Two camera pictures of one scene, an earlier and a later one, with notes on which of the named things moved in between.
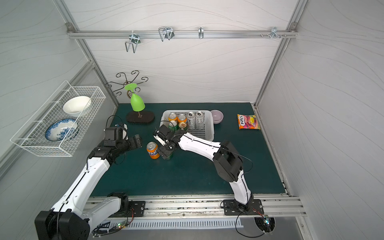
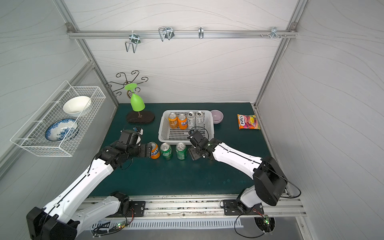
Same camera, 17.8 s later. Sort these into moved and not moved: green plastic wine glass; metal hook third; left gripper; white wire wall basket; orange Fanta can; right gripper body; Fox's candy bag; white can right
Moved: right gripper body; left gripper
Not moved: white can right; white wire wall basket; Fox's candy bag; orange Fanta can; green plastic wine glass; metal hook third
